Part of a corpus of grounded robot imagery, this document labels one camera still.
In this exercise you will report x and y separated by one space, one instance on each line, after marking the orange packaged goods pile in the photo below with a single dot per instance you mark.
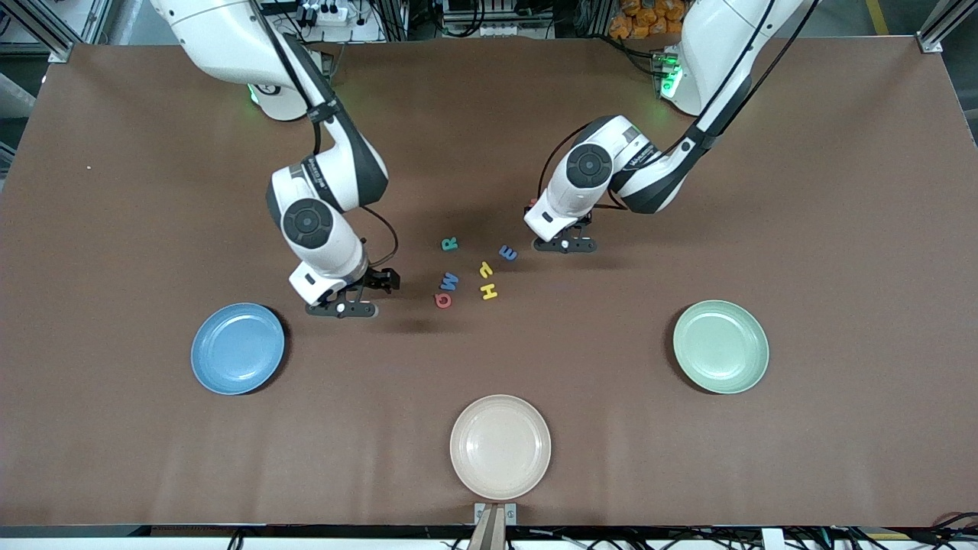
642 19

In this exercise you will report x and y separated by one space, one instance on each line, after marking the green plastic plate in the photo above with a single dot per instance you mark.
720 347

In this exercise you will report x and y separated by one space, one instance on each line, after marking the white plug block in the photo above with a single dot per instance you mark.
772 540

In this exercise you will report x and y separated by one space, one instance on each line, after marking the yellow foam letter H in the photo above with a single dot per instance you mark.
489 291

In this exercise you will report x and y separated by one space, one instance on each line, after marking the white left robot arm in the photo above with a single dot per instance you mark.
710 46

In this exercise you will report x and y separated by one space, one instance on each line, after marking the white power strip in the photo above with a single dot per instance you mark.
336 17

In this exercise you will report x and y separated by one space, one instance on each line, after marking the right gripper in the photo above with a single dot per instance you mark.
374 276

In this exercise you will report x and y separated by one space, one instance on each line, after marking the blue plastic plate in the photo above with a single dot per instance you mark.
238 348

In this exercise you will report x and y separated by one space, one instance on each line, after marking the beige plastic plate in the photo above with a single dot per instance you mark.
500 447

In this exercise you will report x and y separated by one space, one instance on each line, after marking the grey metal equipment rack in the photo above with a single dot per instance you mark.
489 15

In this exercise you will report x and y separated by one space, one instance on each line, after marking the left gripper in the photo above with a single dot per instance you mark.
585 220

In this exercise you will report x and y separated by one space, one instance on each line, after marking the aluminium frame post with bracket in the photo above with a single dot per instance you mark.
61 50
936 34

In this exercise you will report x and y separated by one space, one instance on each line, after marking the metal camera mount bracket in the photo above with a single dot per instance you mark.
495 527

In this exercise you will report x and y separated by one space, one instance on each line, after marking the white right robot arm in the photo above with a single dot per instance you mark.
229 38

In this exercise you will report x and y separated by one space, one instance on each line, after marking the blue foam uppercase letter W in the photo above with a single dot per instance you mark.
449 283

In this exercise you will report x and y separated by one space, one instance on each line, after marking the red foam letter Q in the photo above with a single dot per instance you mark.
437 299

